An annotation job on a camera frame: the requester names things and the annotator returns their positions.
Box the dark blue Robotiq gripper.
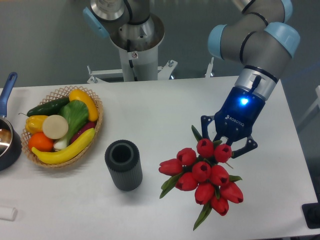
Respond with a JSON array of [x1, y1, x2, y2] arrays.
[[200, 87, 265, 159]]

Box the red tulip bouquet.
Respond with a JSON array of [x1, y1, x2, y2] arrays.
[[158, 126, 244, 229]]

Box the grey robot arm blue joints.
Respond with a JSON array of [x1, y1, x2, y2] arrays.
[[82, 0, 300, 101]]

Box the dark grey ribbed vase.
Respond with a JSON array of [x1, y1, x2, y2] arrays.
[[104, 139, 143, 191]]

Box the black device at edge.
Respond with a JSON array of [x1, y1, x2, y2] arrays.
[[302, 202, 320, 229]]

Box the purple eggplant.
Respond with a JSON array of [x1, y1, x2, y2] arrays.
[[69, 121, 96, 144]]

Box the green bok choy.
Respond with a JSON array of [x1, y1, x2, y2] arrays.
[[53, 100, 89, 151]]

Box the yellow squash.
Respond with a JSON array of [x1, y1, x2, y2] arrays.
[[69, 89, 99, 122]]

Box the woven wicker basket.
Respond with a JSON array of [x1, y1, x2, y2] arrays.
[[21, 86, 103, 168]]

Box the beige round disc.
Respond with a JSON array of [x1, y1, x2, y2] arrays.
[[42, 115, 69, 140]]

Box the green cucumber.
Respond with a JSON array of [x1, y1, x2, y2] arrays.
[[19, 97, 70, 117]]

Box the yellow banana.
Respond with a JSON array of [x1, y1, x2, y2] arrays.
[[31, 128, 96, 165]]

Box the orange fruit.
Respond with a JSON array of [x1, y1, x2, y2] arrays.
[[28, 132, 54, 152]]

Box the yellow bell pepper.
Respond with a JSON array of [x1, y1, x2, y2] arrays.
[[25, 115, 48, 135]]

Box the white cylinder object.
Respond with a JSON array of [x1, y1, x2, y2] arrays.
[[0, 205, 18, 222]]

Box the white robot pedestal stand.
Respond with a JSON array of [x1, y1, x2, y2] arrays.
[[86, 39, 216, 84]]

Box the blue handled saucepan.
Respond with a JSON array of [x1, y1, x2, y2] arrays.
[[0, 72, 22, 171]]

